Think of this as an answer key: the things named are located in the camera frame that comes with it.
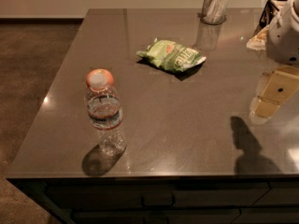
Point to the red apple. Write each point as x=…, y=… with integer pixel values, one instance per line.
x=98, y=78

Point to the metal utensil cup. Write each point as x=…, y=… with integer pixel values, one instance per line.
x=213, y=11

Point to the black wire napkin basket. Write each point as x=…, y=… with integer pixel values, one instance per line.
x=271, y=8

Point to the dark cabinet drawers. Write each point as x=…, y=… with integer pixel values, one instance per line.
x=113, y=201

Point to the clear plastic water bottle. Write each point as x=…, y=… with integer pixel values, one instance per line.
x=105, y=112

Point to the green jalapeno chip bag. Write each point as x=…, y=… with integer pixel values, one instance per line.
x=171, y=56

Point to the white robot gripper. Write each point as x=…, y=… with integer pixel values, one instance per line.
x=284, y=40

